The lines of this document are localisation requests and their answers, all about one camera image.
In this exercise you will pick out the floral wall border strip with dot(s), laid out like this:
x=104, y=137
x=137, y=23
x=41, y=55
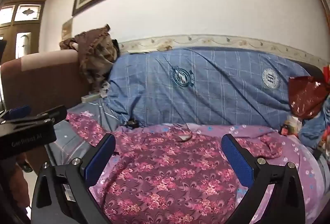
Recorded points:
x=219, y=39

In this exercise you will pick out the purple flowered cloth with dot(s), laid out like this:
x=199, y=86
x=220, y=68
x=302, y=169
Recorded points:
x=291, y=157

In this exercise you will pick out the blue plaid quilt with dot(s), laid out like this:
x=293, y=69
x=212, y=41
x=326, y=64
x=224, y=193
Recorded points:
x=206, y=97

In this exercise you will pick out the red patterned cloth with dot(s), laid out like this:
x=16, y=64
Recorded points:
x=306, y=95

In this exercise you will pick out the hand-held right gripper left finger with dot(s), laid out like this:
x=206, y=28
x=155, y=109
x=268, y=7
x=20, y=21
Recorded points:
x=100, y=159

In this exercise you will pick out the white flat box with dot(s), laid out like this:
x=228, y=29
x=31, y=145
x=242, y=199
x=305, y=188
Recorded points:
x=89, y=97

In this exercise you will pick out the maroon floral garment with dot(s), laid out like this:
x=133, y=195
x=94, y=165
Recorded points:
x=167, y=175

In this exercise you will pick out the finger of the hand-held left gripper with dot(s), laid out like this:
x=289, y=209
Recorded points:
x=51, y=113
x=18, y=112

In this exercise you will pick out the small black object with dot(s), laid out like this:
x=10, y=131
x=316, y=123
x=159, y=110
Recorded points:
x=132, y=123

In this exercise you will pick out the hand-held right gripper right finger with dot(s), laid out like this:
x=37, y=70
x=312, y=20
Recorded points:
x=238, y=162

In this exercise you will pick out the colourful small packet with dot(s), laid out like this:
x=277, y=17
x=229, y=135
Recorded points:
x=291, y=124

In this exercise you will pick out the grey star-print sheet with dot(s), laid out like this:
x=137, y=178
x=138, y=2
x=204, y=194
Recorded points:
x=103, y=113

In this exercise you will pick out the wooden glazed door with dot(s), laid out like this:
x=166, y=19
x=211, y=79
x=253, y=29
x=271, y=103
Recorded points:
x=28, y=41

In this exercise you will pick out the small wall poster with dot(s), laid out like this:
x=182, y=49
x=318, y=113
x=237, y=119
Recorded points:
x=67, y=29

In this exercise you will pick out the brown sofa armrest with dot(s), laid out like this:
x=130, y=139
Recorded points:
x=46, y=79

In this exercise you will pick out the blue denim cloth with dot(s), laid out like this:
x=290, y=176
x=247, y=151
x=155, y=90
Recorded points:
x=317, y=126

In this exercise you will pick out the brown patterned cloth pile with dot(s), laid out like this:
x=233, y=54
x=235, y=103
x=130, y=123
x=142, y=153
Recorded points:
x=95, y=59

